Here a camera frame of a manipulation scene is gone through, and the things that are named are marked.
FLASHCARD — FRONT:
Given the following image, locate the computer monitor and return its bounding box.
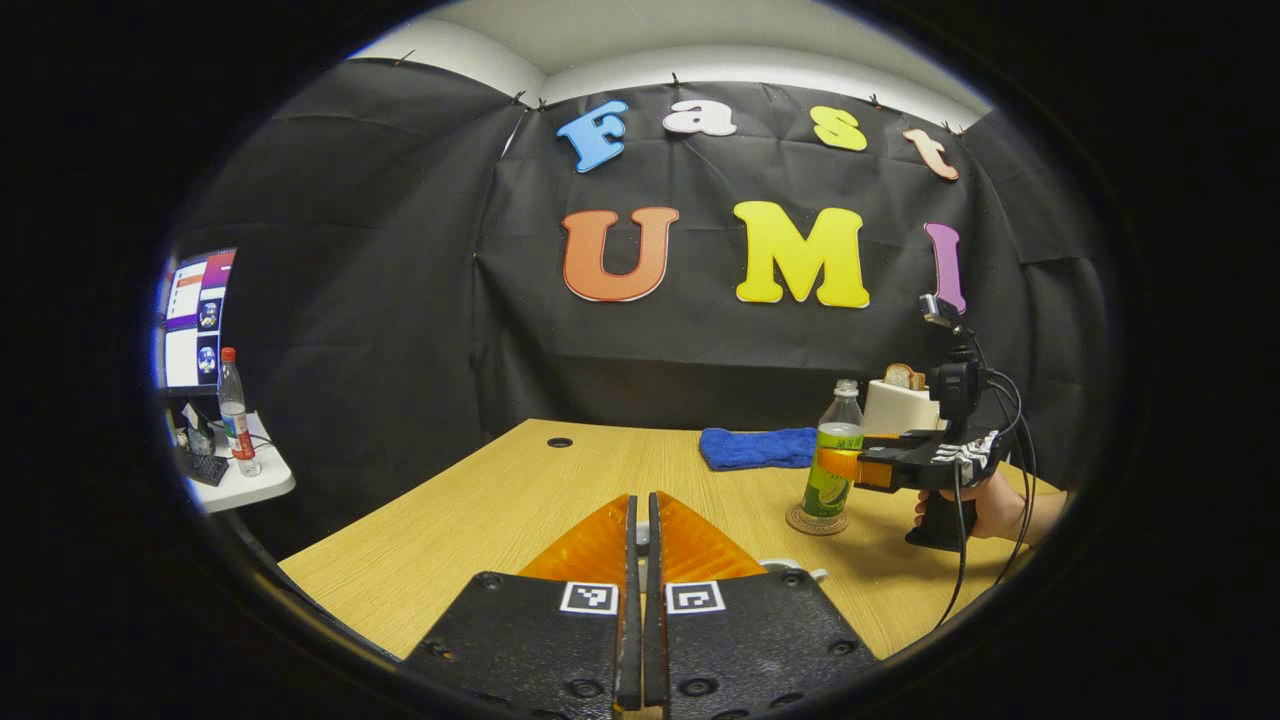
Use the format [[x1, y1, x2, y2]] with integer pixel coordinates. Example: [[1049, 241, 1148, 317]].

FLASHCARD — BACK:
[[160, 248, 238, 393]]

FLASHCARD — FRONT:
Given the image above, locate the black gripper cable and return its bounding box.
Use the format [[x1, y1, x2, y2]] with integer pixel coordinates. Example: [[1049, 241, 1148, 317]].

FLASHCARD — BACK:
[[935, 368, 1038, 633]]

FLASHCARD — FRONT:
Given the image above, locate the black backdrop cloth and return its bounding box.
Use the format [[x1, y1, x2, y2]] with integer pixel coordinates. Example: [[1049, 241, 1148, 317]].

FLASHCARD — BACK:
[[170, 58, 1111, 556]]

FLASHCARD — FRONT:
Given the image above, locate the blue towel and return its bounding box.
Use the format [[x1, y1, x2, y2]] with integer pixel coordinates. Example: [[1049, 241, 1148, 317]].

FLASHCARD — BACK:
[[698, 427, 819, 472]]

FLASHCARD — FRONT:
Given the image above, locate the white toaster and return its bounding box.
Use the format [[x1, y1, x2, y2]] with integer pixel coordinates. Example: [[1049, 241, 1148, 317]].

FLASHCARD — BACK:
[[862, 380, 942, 437]]

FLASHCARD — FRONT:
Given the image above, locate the black keyboard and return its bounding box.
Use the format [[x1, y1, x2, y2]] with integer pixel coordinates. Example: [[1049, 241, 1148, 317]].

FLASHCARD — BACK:
[[178, 448, 230, 488]]

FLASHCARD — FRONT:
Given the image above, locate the red cap plastic bottle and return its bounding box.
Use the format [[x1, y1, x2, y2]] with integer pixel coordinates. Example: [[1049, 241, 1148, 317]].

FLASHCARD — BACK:
[[218, 347, 264, 478]]

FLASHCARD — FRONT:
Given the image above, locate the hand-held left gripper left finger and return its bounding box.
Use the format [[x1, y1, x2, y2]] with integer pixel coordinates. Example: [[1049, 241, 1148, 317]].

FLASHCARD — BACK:
[[400, 493, 642, 719]]

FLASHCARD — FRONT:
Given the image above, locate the white side table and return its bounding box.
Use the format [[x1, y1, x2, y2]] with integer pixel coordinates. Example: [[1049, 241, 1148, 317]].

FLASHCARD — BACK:
[[175, 410, 297, 515]]

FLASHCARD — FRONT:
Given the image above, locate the clear plastic water bottle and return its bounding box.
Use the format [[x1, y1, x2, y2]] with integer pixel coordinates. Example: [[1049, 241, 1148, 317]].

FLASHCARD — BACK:
[[802, 379, 866, 521]]

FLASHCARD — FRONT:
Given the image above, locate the round brown coaster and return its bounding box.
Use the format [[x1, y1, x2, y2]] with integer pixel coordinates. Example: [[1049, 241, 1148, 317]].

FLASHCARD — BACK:
[[786, 503, 850, 538]]

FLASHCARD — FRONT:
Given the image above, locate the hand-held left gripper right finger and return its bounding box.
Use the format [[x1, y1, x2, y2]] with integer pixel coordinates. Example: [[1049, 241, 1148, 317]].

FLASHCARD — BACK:
[[645, 491, 881, 719]]

